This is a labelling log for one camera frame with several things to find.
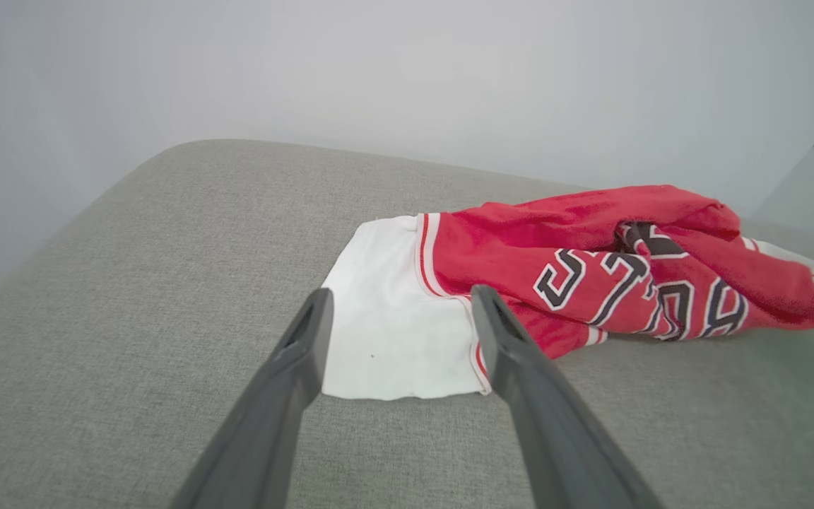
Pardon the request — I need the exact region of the red and white jersey shirt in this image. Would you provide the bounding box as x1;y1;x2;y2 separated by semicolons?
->
320;185;814;402

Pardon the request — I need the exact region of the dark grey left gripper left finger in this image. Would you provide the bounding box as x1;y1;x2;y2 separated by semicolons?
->
170;287;335;509

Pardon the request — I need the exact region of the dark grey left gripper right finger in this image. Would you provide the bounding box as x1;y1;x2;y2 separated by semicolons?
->
470;284;664;509

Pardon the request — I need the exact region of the grey fabric sofa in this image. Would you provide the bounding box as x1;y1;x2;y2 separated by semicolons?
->
0;139;814;509

